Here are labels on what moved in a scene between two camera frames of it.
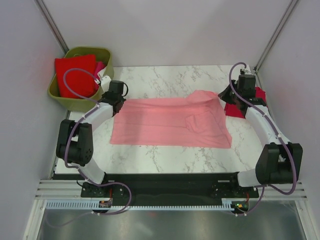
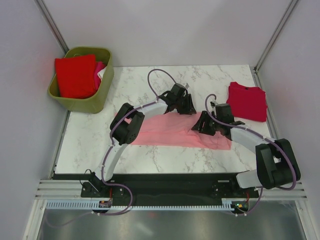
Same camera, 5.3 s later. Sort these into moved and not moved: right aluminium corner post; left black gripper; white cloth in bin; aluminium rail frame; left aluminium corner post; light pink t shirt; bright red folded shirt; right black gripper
Moved: right black gripper; left black gripper; light pink t shirt
Not moved: left aluminium corner post; right aluminium corner post; aluminium rail frame; white cloth in bin; bright red folded shirt
